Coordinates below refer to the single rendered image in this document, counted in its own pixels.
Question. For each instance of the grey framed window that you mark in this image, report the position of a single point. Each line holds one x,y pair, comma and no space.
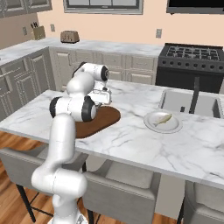
103,6

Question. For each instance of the grey sink basin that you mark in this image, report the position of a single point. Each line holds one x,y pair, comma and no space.
175,102

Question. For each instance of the black sink tap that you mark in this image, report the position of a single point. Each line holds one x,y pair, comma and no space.
194,96

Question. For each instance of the wooden knife block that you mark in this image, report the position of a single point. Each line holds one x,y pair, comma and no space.
38,32

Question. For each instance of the black range hood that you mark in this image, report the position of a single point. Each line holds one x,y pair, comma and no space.
195,6

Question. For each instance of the black stove with hob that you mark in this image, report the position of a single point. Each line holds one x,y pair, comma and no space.
189,68

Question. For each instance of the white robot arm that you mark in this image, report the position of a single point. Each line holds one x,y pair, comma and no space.
61,140

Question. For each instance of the grey wall socket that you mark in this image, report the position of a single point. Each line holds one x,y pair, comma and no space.
158,33
52,27
24,31

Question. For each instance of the brown wooden cutting board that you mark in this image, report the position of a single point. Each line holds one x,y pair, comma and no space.
102,118

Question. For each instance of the white round plate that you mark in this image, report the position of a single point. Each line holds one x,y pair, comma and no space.
172,126

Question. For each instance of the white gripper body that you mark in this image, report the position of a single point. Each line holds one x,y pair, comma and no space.
102,96

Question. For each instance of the grey wall cupboards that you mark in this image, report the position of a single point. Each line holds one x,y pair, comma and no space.
17,7

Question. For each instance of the grey upholstered stool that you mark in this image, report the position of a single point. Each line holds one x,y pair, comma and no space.
204,204
122,189
26,166

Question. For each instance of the grey base cupboard run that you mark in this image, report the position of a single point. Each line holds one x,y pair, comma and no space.
58,70

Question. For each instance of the beige toaster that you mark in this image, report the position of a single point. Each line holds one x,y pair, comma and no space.
70,36

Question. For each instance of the pale raw meat piece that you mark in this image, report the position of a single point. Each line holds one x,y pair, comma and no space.
162,119

